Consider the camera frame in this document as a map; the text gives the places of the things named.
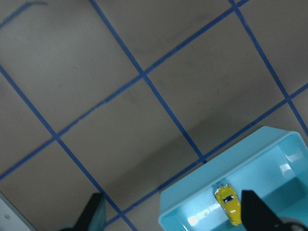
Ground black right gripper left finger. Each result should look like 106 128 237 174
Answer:
61 192 106 231

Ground light blue plastic bin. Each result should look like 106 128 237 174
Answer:
158 126 308 231

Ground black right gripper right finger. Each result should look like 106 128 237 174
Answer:
241 190 289 231

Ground yellow toy beetle car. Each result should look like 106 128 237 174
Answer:
214 184 242 226

